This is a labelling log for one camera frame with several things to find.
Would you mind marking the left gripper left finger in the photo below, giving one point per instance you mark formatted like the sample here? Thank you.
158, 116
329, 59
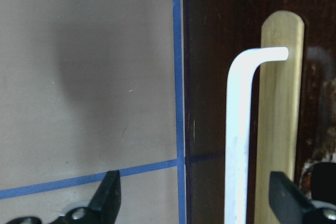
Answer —
103, 207

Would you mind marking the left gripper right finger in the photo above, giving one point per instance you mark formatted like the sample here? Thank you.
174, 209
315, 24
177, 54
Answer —
290, 205

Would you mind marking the light wooden drawer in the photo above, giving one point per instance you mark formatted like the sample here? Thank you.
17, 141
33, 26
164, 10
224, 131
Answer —
278, 110

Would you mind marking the white drawer handle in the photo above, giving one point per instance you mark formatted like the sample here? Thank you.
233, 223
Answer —
238, 106

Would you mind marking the brown paper table cover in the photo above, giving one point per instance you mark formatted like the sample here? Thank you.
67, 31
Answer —
89, 86

